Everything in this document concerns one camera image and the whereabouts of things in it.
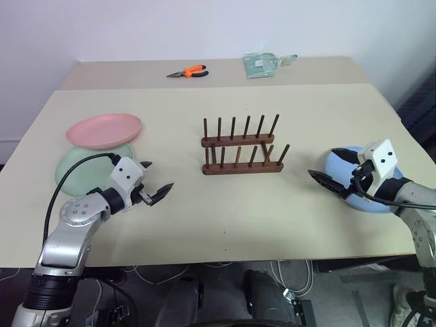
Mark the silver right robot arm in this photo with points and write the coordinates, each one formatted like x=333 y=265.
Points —
x=420 y=218

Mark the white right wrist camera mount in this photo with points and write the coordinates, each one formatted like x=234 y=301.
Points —
x=383 y=160

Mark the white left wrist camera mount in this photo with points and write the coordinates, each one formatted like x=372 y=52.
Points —
x=126 y=173

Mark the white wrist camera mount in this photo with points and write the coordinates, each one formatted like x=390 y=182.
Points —
x=126 y=173
x=383 y=160

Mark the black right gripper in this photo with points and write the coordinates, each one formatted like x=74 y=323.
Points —
x=361 y=180

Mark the blue plate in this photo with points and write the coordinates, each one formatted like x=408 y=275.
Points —
x=335 y=172

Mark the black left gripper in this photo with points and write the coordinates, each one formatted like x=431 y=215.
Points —
x=144 y=197

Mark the grey sneaker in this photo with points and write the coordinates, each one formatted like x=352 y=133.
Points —
x=405 y=306

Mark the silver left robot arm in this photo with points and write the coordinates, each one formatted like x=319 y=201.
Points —
x=73 y=238

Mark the pink plate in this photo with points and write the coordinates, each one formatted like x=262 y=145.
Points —
x=104 y=131

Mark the green plate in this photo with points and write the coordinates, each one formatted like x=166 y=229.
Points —
x=76 y=170

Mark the wooden dish rack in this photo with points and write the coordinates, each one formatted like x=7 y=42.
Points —
x=242 y=167

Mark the dark rounded robot leg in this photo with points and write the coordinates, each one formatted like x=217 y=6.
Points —
x=267 y=296
x=180 y=303

